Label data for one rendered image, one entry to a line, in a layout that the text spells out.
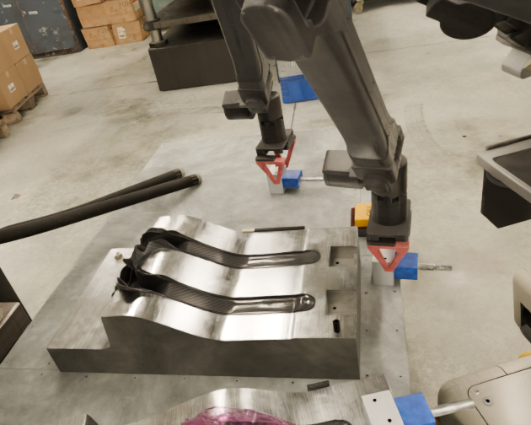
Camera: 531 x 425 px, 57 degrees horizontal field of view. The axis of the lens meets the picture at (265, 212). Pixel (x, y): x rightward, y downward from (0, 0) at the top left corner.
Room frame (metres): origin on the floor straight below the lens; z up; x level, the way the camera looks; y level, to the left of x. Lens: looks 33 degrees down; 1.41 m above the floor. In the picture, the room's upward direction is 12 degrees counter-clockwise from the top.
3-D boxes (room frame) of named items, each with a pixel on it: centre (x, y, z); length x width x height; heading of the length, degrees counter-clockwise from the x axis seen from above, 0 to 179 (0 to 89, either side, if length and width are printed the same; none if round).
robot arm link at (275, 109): (1.05, -0.05, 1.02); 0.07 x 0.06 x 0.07; 65
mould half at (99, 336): (0.65, 0.12, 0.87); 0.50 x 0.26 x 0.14; 74
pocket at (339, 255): (0.63, -0.11, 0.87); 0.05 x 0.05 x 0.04; 74
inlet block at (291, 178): (1.03, -0.09, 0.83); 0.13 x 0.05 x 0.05; 67
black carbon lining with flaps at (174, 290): (0.64, 0.11, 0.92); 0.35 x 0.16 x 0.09; 74
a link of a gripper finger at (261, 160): (1.02, -0.04, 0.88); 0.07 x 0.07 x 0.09; 66
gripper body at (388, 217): (0.66, -0.20, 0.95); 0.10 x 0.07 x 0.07; 158
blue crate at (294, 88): (3.82, -0.64, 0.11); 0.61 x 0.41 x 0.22; 77
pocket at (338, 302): (0.53, -0.08, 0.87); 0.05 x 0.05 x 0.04; 74
